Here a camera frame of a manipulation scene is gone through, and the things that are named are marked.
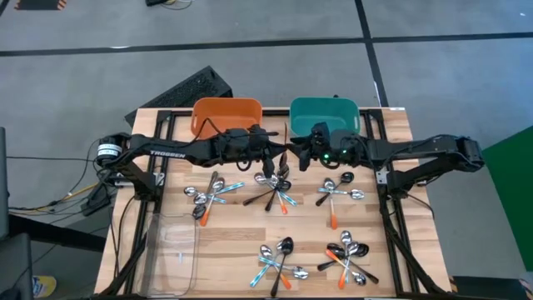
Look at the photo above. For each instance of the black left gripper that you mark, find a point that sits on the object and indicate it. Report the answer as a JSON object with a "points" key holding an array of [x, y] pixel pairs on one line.
{"points": [[256, 148]]}

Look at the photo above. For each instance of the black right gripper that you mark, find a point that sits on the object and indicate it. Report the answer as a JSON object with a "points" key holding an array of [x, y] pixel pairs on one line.
{"points": [[354, 150]]}

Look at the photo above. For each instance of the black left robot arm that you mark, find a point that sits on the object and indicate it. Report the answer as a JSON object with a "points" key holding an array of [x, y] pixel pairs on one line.
{"points": [[166, 152]]}

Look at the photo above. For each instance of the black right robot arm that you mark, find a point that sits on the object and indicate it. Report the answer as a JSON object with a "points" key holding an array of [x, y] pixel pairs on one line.
{"points": [[416, 152]]}

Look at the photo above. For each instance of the teal plastic bin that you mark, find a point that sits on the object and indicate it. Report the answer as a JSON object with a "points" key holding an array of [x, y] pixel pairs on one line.
{"points": [[325, 112]]}

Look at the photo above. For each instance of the orange plastic bin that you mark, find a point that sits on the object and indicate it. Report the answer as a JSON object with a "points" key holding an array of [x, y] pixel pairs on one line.
{"points": [[227, 114]]}

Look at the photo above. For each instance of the black perforated case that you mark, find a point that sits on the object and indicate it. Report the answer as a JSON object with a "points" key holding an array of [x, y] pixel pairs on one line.
{"points": [[187, 89]]}

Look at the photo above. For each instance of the clear plastic tray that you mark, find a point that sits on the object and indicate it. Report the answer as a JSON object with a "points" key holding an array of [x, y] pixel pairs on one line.
{"points": [[170, 266]]}

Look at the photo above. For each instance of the black floor device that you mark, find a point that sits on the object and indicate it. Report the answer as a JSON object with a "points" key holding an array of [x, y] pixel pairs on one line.
{"points": [[156, 2]]}

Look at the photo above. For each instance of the green board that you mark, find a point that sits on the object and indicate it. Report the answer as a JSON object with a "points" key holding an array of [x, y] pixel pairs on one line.
{"points": [[512, 187]]}

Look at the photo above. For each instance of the black box with orange stripes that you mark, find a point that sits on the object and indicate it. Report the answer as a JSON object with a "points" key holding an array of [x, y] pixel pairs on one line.
{"points": [[491, 289]]}

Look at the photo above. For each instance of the yellow and blue floor item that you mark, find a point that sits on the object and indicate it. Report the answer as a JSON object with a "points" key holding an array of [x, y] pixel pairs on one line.
{"points": [[43, 286]]}

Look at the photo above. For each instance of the black orange striped mat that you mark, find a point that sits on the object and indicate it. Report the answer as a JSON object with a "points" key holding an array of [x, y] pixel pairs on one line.
{"points": [[39, 4]]}

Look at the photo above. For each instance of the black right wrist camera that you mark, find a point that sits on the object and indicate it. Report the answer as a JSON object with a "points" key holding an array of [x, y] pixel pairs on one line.
{"points": [[320, 133]]}

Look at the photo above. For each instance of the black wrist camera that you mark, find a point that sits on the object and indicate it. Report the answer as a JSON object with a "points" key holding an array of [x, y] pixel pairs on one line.
{"points": [[237, 136], [320, 133]]}

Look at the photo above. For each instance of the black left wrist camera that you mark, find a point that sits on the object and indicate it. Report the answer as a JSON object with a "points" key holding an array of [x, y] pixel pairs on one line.
{"points": [[237, 136]]}

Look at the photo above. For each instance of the black aluminium table frame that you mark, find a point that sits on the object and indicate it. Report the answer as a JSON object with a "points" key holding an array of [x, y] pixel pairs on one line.
{"points": [[275, 112]]}

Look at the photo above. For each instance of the silver metal bracket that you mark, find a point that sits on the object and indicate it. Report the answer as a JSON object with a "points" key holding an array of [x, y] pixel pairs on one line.
{"points": [[159, 179], [382, 177]]}

